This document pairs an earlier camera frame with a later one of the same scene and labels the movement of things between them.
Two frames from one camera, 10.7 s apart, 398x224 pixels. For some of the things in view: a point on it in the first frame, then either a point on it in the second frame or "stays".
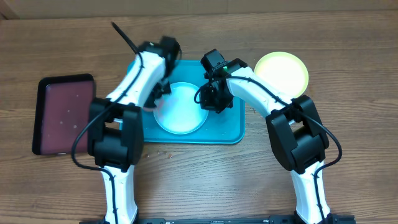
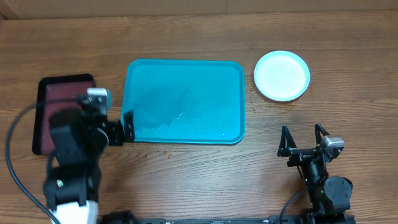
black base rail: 272,219 stays
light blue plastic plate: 177,112 -> 282,76
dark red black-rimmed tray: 62,107 stays
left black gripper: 165,90 -> 113,132
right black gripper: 207,104 -> 291,148
